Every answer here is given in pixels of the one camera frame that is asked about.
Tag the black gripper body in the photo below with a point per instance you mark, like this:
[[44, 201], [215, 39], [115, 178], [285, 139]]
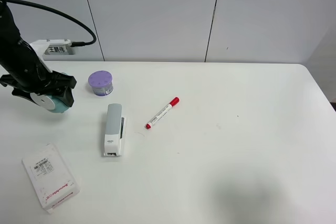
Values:
[[26, 72]]

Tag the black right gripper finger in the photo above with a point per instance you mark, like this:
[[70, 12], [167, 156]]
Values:
[[21, 94]]

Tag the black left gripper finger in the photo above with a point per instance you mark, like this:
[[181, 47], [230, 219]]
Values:
[[66, 97]]

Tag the teal electric pencil sharpener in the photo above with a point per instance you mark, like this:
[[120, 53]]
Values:
[[45, 92]]

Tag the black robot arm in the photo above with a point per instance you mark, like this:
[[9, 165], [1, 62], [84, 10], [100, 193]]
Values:
[[9, 32]]

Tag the white grey stapler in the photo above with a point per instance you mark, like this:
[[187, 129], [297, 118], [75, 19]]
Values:
[[114, 138]]

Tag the purple lidded round container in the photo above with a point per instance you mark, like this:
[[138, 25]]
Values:
[[101, 82]]

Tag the white staples box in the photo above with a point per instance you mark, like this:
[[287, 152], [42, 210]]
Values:
[[50, 176]]

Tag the red capped whiteboard marker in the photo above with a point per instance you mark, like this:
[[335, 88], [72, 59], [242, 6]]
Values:
[[162, 113]]

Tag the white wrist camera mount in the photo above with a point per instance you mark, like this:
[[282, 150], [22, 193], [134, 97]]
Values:
[[53, 47]]

